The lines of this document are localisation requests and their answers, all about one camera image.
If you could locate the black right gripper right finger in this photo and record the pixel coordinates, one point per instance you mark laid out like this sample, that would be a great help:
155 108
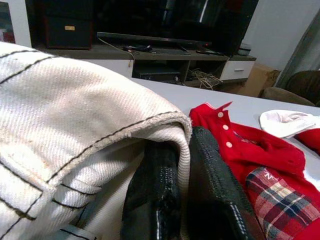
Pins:
215 200

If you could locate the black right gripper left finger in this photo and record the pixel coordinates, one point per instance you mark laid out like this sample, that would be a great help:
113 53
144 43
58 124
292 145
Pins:
150 200

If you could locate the red polo shirt plaid patch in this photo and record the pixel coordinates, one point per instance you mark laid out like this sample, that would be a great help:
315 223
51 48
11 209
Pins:
262 155

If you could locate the red knit garment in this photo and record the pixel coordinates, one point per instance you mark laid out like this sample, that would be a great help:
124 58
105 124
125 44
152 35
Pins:
311 141

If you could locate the cream jeans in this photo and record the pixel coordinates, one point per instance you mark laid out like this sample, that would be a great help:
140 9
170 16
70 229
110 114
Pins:
75 112

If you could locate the white t-shirt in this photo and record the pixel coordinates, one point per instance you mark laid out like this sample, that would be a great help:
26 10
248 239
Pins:
285 122

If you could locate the cardboard box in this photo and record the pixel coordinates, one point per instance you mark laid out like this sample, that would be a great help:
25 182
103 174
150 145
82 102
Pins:
257 80

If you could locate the black set-top box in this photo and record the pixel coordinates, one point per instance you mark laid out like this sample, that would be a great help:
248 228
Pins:
157 72

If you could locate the brown chair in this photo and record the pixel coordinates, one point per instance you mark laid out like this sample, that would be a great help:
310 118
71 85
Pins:
300 85

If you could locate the wooden TV stand white drawer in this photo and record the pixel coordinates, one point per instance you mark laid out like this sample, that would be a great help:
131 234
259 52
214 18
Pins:
112 56

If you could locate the black white gadget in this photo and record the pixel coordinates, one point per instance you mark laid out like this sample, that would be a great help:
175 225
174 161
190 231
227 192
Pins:
137 48

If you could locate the sheer white curtain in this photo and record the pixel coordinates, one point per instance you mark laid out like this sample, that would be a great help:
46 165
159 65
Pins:
300 50

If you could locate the black television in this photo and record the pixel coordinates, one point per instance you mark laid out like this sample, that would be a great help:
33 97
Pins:
175 20

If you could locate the white glass-door cabinet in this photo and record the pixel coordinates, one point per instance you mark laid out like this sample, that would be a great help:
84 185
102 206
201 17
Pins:
21 22

